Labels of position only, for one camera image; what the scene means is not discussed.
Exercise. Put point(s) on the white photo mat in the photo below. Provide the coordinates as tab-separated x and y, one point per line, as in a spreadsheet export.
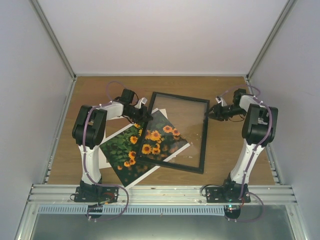
121	149

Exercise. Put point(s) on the aluminium enclosure frame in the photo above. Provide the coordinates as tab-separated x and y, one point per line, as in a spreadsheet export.
286	52

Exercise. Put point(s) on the black picture frame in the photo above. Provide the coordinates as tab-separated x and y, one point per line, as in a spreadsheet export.
205	135

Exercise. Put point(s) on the sunflower photo print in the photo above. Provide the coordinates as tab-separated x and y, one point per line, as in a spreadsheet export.
173	145

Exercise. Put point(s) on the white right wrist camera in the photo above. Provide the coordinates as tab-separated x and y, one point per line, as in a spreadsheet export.
220	101

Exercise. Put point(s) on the aluminium mounting rail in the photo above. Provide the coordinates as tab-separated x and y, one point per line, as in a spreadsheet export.
161	194

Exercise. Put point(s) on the clear acrylic sheet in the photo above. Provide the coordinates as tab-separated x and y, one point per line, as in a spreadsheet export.
175	130

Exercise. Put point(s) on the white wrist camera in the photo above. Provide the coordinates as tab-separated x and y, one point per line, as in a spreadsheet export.
141	102
220	101

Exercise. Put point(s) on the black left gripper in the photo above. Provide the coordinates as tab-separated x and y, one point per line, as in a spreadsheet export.
142	118

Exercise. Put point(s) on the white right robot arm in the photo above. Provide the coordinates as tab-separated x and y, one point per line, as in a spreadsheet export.
258	130

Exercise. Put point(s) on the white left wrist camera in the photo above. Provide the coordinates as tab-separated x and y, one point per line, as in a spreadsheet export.
141	102

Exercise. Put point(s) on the grey slotted cable duct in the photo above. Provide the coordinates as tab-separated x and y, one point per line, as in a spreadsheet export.
199	210

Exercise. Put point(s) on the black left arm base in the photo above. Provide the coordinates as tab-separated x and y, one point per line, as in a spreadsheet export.
95	194

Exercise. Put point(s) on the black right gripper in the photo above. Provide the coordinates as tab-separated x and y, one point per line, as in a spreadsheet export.
217	113

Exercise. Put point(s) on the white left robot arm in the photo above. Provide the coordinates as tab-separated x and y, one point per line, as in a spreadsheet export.
90	127

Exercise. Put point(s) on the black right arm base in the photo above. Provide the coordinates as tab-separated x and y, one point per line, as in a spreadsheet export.
221	194

